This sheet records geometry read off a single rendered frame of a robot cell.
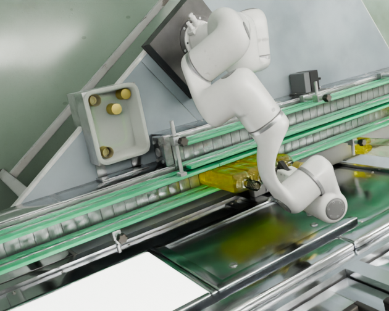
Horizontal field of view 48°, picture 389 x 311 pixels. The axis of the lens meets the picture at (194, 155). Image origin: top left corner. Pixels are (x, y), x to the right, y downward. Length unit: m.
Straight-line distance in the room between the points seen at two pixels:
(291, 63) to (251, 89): 0.95
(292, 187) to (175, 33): 0.71
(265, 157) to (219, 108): 0.14
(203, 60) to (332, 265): 0.56
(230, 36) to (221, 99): 0.14
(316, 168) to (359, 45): 1.24
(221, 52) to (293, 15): 0.94
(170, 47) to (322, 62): 0.77
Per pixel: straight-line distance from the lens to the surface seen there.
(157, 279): 1.09
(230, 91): 0.89
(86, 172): 1.39
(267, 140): 0.92
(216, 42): 0.95
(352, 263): 1.10
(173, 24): 1.45
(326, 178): 0.97
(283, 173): 1.14
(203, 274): 1.06
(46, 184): 1.36
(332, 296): 1.02
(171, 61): 1.43
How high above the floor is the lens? 2.06
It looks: 58 degrees down
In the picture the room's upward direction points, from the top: 101 degrees clockwise
